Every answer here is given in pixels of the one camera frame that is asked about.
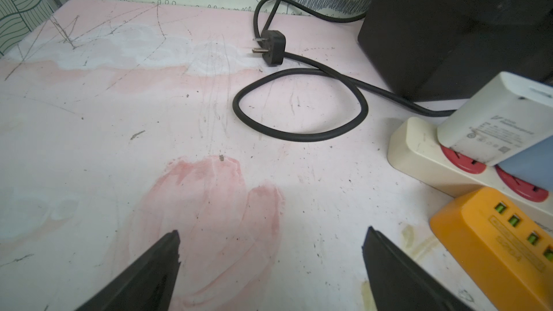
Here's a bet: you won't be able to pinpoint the white charger adapter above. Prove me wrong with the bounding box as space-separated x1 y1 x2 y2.
437 72 552 166

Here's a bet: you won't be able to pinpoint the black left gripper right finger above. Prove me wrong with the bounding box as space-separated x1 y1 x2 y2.
362 226 471 310

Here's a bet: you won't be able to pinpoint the blue plug adapter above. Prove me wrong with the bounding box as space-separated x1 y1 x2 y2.
498 137 553 192

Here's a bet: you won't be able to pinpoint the cream power strip red sockets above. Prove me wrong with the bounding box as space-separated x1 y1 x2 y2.
387 117 552 233

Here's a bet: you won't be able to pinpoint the orange USB power strip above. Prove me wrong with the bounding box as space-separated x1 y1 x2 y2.
430 187 552 310

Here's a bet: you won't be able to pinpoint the yellow black toolbox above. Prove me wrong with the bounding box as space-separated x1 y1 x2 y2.
358 0 552 102

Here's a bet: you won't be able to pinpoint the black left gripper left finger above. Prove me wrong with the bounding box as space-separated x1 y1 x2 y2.
79 230 180 310

